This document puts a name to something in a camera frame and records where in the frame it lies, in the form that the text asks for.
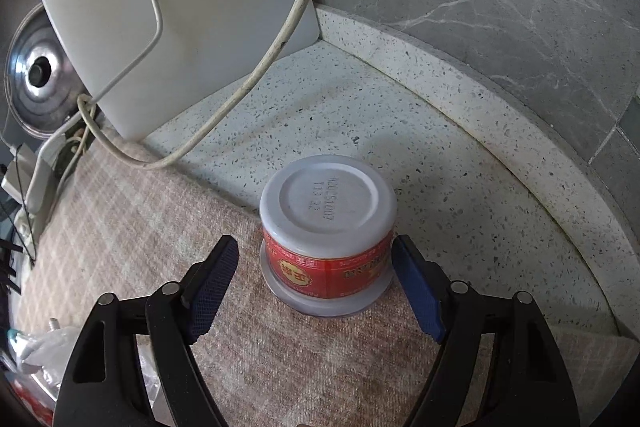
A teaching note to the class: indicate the beige plaid cloth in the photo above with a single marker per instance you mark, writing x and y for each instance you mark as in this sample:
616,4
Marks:
150,232

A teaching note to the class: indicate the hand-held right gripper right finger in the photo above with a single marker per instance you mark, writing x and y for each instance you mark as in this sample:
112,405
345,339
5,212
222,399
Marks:
417,292

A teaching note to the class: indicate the red labelled tin can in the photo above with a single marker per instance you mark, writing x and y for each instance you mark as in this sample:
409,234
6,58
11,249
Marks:
325,207

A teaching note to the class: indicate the steel pot lid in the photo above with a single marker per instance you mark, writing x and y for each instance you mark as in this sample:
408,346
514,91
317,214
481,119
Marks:
30,42

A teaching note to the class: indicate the white power strip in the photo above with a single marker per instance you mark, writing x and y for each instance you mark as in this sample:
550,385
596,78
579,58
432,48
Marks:
45,177

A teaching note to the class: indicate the black tripod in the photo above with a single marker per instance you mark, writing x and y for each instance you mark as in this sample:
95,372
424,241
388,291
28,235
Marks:
7,247

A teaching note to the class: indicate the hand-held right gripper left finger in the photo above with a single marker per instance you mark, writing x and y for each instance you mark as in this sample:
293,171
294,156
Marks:
212,292

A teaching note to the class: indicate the white cutting board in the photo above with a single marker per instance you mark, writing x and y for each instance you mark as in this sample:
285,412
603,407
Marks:
215,7

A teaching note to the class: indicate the crumpled clear plastic bag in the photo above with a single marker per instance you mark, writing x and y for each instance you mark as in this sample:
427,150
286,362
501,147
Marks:
47,352

